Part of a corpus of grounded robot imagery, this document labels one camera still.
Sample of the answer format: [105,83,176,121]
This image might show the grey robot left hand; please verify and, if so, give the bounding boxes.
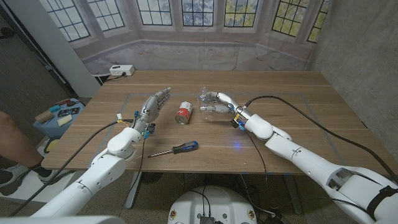
[132,86,172,139]

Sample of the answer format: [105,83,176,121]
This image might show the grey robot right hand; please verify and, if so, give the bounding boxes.
[198,91,254,130]

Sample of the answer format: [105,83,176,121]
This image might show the clear plastic bottle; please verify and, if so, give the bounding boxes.
[197,86,237,123]

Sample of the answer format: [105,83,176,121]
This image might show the red white soup can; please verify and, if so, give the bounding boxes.
[174,100,194,125]

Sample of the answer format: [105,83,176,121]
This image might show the white power strip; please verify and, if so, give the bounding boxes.
[109,64,136,77]

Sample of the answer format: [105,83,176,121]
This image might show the printed window backdrop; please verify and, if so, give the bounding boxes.
[39,0,332,75]

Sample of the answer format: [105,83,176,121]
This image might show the black round floor object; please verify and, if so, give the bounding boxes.
[141,172,163,185]

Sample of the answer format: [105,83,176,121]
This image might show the black patterned flat item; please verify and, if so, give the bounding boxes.
[57,107,81,118]

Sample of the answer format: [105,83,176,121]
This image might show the grey metal table leg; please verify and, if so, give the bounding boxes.
[125,171,143,210]
[282,174,304,215]

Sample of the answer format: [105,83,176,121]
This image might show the yellow sponge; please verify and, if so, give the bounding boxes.
[57,114,73,127]

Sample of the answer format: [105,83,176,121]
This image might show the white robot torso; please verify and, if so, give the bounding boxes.
[167,185,258,224]

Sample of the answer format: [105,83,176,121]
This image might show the blue stool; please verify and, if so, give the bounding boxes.
[32,98,86,139]

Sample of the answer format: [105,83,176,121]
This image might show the yellow round floor object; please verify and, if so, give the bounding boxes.
[46,139,60,154]

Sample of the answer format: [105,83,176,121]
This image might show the tan brush block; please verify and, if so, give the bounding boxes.
[34,110,55,124]

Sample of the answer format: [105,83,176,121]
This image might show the grey black sneaker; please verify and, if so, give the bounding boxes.
[39,167,71,184]
[0,164,32,196]

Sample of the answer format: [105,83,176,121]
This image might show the person's bare leg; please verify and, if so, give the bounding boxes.
[0,111,43,169]

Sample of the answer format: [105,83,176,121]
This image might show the white floor mat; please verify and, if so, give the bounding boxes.
[0,169,78,202]

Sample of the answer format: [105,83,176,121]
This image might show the black blue handle screwdriver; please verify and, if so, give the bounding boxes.
[147,141,199,159]

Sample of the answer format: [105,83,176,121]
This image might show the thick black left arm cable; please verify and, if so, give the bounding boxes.
[9,119,134,217]

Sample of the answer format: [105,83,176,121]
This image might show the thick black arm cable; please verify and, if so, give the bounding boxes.
[244,95,398,184]
[9,119,134,217]

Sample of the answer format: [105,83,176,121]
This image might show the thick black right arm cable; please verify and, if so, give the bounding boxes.
[244,95,398,184]

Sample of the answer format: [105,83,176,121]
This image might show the black door handle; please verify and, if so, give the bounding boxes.
[0,27,16,40]

